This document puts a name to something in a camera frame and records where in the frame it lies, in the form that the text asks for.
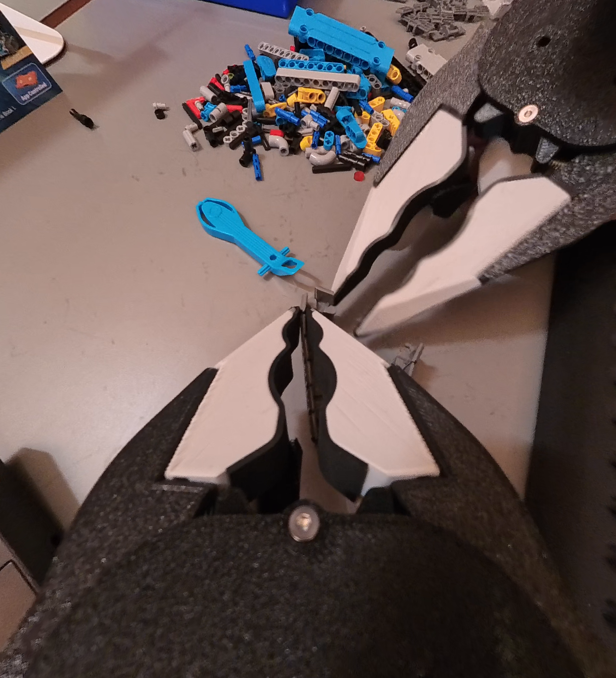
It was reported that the toy instruction booklet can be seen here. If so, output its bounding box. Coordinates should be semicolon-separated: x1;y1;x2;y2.
0;0;64;155

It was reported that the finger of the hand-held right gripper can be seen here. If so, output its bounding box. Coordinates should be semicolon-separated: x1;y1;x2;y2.
330;105;472;305
354;175;573;338

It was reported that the black studded pad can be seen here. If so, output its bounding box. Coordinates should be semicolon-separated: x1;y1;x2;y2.
525;222;616;678

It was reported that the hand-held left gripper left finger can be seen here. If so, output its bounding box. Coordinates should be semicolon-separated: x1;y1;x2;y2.
165;309;300;484

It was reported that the pile of plastic building pieces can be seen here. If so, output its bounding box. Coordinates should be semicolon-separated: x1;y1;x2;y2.
181;5;430;181

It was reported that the grey toy track chain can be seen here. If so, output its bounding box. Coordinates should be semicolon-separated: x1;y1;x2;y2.
297;296;425;446

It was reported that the pile of grey track links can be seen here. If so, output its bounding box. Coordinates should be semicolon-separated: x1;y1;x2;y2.
397;0;491;42

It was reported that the light grey technic panel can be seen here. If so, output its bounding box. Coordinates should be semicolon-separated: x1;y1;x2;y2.
406;45;449;76

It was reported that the blue plastic tray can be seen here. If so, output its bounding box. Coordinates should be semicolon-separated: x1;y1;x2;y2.
223;0;309;19

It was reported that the blue plastic separator tool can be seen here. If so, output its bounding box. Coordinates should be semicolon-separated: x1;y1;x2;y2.
196;197;305;277

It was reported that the black control box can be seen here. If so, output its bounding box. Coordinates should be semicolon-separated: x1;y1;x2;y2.
0;446;65;599

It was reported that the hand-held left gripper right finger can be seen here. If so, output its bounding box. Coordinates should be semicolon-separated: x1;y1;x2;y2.
305;308;441;513

